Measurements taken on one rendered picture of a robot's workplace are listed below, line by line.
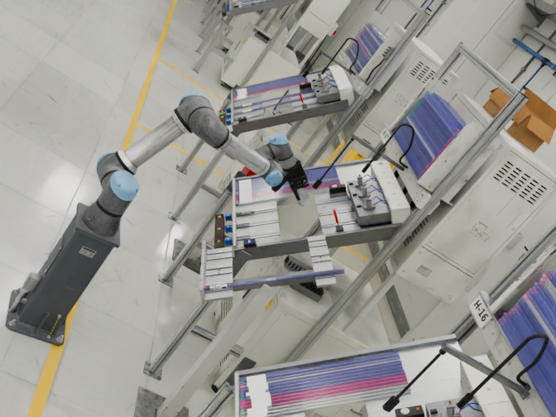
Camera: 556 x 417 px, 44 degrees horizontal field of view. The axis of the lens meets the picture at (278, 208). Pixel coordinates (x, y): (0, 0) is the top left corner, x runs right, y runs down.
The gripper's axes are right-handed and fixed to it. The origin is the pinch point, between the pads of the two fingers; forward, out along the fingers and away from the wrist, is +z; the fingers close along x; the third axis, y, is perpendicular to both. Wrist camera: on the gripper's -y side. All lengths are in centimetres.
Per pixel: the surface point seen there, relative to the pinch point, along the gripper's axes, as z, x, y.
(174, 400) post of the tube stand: 31, -63, -73
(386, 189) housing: 2.6, -11.2, 38.3
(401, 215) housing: 7, -30, 40
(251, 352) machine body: 46, -32, -44
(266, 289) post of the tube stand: -4, -63, -19
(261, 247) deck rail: -3.7, -31.9, -19.2
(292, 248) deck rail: 1.9, -32.0, -7.6
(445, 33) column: 53, 299, 142
